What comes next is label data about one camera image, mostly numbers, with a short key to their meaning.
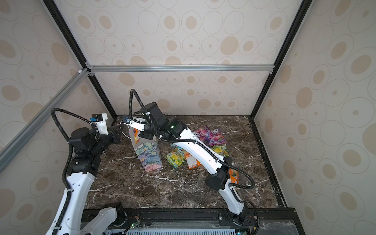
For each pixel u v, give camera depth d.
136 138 0.71
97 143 0.57
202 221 0.73
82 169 0.48
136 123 0.56
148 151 0.78
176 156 0.92
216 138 1.01
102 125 0.59
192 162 0.91
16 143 0.53
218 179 0.46
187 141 0.48
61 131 0.46
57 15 0.70
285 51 0.83
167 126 0.50
